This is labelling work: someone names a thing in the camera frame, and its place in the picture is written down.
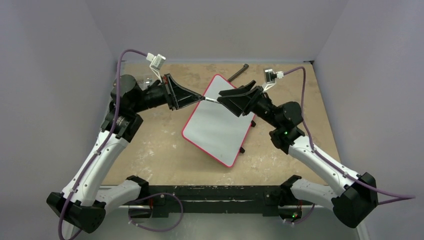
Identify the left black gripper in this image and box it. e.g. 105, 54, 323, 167
131, 73, 202, 113

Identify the white whiteboard marker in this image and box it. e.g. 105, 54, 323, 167
203, 96, 220, 104

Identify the red framed whiteboard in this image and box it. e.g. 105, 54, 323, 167
181, 73, 255, 169

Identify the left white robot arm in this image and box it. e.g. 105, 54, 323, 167
46, 74, 204, 233

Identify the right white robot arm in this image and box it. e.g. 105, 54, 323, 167
217, 81, 378, 228

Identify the clear plastic screw box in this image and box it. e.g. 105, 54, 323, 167
137, 77, 154, 90

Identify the black whiteboard stand bracket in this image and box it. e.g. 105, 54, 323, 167
227, 63, 249, 83

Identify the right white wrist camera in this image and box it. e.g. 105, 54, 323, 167
261, 68, 285, 92

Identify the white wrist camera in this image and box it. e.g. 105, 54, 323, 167
146, 52, 166, 82
261, 68, 285, 92

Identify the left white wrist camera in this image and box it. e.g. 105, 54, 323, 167
146, 52, 166, 82

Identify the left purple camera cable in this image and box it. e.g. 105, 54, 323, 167
57, 49, 148, 240

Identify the purple camera cable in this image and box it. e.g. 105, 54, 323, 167
57, 49, 148, 240
283, 66, 416, 206

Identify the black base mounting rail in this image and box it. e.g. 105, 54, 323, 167
124, 185, 312, 218

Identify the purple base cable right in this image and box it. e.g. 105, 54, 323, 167
281, 202, 318, 226

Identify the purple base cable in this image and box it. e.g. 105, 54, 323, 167
281, 202, 318, 226
128, 192, 184, 233

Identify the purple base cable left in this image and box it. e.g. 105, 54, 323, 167
128, 192, 184, 233

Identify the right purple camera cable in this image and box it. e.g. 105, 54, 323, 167
283, 66, 416, 206

